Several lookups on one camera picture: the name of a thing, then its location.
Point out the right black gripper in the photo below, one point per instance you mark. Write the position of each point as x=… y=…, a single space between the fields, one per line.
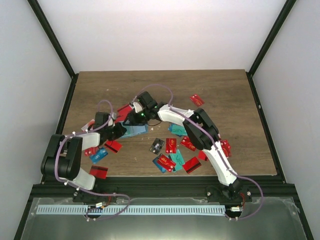
x=133 y=120

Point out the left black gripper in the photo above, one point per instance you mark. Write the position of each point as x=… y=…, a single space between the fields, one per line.
x=121 y=130

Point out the blue leather card holder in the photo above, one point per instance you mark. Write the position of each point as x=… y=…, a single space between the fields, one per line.
x=132 y=131

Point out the teal vip card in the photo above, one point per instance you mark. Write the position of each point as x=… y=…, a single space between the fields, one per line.
x=177 y=130
x=178 y=159

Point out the lone red card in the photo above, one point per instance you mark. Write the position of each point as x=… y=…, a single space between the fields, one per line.
x=197 y=100

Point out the teal VIP card front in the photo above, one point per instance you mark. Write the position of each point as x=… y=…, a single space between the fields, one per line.
x=178 y=159

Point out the red card black stripe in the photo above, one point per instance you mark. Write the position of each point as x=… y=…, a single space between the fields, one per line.
x=191 y=165
x=98 y=171

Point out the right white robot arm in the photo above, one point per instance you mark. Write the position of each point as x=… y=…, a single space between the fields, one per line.
x=200 y=129

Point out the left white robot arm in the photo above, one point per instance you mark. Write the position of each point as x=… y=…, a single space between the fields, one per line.
x=62 y=158

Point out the blue card left pile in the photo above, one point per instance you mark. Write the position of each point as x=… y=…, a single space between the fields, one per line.
x=99 y=155

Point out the black VIP card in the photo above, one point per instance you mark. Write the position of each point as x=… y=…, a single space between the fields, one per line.
x=156 y=145

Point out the red card black stripe front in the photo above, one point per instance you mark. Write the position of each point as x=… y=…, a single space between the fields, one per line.
x=98 y=171

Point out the red chip card upright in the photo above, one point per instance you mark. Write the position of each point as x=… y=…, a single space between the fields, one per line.
x=171 y=145

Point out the red VIP card right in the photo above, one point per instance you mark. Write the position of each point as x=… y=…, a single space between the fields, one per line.
x=186 y=142

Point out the red vip card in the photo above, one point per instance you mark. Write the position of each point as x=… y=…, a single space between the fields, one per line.
x=186 y=142
x=166 y=162

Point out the red VIP card front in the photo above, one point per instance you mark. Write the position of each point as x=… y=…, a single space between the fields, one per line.
x=166 y=162

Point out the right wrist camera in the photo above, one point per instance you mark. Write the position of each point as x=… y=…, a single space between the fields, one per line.
x=136 y=106

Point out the black aluminium frame rail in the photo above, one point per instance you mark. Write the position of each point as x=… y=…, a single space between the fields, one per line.
x=205 y=187

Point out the light blue slotted cable duct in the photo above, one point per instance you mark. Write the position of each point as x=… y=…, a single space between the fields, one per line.
x=202 y=210

